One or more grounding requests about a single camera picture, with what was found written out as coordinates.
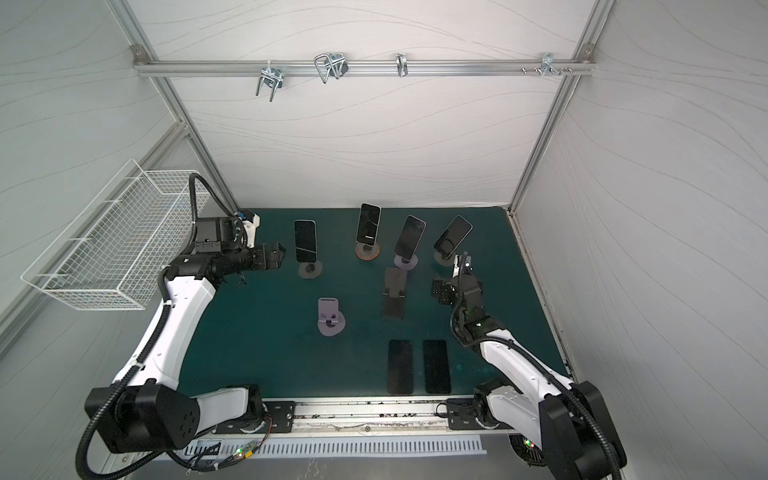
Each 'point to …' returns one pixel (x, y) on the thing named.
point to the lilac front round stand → (331, 322)
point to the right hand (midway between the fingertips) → (459, 270)
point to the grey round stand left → (310, 270)
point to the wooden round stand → (367, 252)
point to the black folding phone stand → (394, 293)
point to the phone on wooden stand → (368, 224)
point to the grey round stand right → (444, 262)
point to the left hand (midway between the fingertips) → (273, 247)
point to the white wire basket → (133, 233)
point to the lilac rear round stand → (409, 264)
